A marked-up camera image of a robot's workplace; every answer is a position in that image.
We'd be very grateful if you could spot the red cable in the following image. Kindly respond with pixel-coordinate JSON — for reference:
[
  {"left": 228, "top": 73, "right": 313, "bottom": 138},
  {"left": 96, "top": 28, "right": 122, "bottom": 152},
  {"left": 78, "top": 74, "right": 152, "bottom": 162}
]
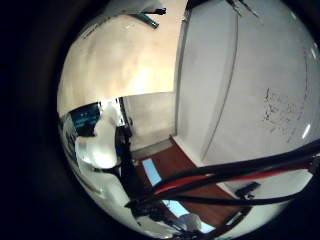
[{"left": 153, "top": 159, "right": 314, "bottom": 196}]

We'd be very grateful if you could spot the narrow door window pane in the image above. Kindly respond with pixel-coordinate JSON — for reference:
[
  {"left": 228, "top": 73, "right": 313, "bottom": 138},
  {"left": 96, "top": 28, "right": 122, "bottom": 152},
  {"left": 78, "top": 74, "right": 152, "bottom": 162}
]
[{"left": 141, "top": 158, "right": 216, "bottom": 234}]

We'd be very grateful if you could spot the black wall fixture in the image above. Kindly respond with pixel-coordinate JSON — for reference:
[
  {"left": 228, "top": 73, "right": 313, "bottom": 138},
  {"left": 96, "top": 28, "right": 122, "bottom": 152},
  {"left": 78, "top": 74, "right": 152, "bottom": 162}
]
[{"left": 234, "top": 181, "right": 262, "bottom": 200}]

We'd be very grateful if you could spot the white whiteboard wall panel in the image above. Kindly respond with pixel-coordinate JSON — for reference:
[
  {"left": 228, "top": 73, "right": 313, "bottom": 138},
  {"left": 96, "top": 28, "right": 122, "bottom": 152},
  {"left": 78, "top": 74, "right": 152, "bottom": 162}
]
[{"left": 174, "top": 0, "right": 320, "bottom": 188}]

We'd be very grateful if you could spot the black cable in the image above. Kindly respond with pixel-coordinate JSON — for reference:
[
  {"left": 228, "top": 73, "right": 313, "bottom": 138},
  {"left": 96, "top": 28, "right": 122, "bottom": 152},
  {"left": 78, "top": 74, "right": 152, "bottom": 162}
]
[{"left": 126, "top": 138, "right": 320, "bottom": 208}]

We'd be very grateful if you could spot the black braided cable loom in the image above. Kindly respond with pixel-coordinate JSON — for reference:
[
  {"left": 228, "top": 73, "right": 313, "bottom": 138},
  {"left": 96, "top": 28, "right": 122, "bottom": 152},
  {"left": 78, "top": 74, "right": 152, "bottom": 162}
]
[{"left": 114, "top": 124, "right": 145, "bottom": 201}]

